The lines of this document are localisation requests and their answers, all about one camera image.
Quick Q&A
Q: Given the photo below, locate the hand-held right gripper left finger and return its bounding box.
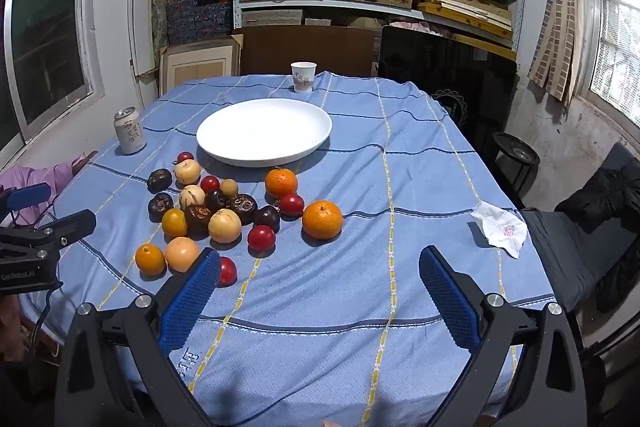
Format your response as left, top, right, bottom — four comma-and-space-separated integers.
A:
54, 248, 222, 427

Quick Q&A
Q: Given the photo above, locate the large black screen panel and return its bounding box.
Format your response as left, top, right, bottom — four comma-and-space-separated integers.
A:
376, 25, 518, 152

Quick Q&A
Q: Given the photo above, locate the large dark brown water chestnut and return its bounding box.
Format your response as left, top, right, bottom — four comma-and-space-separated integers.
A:
227, 194, 259, 226

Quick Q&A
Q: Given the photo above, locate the brick patterned curtain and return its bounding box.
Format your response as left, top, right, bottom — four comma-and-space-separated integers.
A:
527, 0, 584, 104

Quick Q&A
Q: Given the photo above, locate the stack of yellow wooden boxes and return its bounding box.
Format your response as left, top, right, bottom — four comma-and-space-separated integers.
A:
417, 0, 516, 42

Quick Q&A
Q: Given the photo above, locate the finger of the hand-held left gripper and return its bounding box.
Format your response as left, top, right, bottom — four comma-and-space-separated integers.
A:
0, 183, 52, 224
0, 209, 97, 260

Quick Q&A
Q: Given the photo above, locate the crumpled white tissue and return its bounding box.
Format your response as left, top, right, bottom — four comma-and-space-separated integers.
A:
469, 201, 529, 259

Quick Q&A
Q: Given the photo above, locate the green patterned board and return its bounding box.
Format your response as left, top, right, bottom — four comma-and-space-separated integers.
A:
151, 0, 169, 54

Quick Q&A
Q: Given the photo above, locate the dark grey chair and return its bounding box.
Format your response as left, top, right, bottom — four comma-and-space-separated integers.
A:
520, 142, 640, 315

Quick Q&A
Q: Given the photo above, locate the orange mandarin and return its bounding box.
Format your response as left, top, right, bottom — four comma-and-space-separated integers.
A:
302, 200, 344, 241
264, 168, 299, 199

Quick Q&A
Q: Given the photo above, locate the white drink can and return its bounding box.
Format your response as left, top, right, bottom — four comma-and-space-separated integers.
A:
113, 107, 147, 156

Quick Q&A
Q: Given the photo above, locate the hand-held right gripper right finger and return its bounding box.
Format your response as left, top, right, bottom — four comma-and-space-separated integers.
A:
419, 246, 587, 427

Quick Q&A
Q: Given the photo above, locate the grey woven box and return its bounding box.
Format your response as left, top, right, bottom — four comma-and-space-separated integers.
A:
241, 9, 304, 28

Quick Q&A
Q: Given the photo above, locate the large blue patterned box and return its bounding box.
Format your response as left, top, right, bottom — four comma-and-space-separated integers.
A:
166, 0, 233, 46

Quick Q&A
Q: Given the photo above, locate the striped cream pepino melon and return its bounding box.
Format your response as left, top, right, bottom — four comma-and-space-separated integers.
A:
179, 185, 206, 209

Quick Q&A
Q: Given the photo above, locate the pink garment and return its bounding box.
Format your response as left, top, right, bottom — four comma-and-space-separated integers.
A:
0, 161, 87, 214

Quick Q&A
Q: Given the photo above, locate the blue checked tablecloth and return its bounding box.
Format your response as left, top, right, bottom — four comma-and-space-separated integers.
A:
37, 72, 556, 427

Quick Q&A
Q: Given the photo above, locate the black round stool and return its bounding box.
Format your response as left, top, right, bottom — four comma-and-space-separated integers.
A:
492, 132, 541, 198

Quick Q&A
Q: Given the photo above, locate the bright window with grille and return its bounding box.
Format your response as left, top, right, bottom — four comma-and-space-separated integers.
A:
575, 0, 640, 128

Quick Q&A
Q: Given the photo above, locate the dark glass window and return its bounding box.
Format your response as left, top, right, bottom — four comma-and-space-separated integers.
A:
0, 0, 107, 158

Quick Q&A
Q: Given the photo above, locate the white plate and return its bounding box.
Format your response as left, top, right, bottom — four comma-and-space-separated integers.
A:
196, 98, 333, 168

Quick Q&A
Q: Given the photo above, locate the white paper cup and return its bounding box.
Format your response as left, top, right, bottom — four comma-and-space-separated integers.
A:
291, 62, 318, 94

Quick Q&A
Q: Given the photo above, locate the black jacket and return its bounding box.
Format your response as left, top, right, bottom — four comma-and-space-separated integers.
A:
555, 167, 640, 313

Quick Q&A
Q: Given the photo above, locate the pale orange persimmon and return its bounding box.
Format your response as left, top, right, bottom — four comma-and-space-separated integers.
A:
165, 237, 200, 273

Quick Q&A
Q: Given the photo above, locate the brown cardboard board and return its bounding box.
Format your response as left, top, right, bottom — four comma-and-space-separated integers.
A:
231, 25, 382, 76

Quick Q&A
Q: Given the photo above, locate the yellow orange tangerine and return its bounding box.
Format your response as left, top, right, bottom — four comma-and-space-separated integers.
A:
135, 243, 167, 276
161, 208, 189, 239

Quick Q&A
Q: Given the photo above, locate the glossy dark purple water chestnut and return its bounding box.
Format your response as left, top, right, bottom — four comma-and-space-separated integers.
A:
252, 205, 281, 233

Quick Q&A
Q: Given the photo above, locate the pink cloth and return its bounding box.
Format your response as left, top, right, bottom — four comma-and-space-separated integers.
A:
395, 21, 451, 36

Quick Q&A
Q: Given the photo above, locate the speckled cream pepino melon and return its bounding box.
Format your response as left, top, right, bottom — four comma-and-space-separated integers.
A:
208, 209, 243, 244

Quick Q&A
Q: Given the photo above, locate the white leaning board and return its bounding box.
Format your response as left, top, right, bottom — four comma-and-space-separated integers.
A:
127, 0, 147, 80

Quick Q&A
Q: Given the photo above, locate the beige framed panel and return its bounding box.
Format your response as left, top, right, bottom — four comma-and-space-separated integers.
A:
159, 34, 244, 98

